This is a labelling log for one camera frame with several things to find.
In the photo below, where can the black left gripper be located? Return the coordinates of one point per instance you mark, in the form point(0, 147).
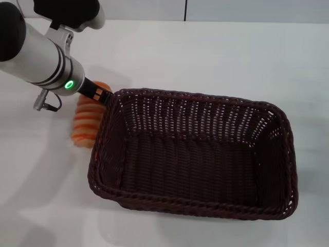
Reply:
point(87, 88)

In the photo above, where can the black and white wrist camera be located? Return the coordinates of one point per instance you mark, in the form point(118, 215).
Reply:
point(74, 13)

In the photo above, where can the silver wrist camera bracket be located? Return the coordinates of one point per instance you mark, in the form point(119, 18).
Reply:
point(60, 36)

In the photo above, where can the orange striped bread loaf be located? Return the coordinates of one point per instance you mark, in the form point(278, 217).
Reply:
point(86, 121)

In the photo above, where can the dark brown woven basket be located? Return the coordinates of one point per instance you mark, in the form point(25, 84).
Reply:
point(195, 164)

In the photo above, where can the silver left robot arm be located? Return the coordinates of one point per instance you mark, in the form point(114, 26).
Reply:
point(38, 59)

